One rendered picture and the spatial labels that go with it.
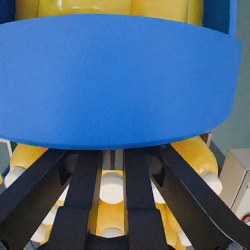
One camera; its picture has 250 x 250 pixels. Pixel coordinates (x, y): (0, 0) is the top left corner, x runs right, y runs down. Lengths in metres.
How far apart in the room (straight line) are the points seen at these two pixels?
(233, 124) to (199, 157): 1.36
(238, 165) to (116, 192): 0.22
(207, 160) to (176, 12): 0.23
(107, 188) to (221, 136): 1.45
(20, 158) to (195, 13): 0.32
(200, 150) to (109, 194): 0.16
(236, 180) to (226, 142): 1.33
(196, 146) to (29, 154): 0.28
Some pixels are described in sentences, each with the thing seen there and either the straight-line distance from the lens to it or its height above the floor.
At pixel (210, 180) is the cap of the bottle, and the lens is 0.31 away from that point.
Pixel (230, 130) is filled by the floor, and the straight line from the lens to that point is 1.69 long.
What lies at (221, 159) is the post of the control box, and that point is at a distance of 0.55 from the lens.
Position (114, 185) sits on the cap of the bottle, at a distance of 0.28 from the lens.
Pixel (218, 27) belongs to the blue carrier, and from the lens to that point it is 0.25.
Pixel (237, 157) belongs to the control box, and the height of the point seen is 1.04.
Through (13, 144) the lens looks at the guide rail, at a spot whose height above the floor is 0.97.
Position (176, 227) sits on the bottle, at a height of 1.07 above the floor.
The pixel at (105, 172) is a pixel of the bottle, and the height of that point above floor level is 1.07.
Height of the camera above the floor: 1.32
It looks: 68 degrees down
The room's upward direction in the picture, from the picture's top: 176 degrees clockwise
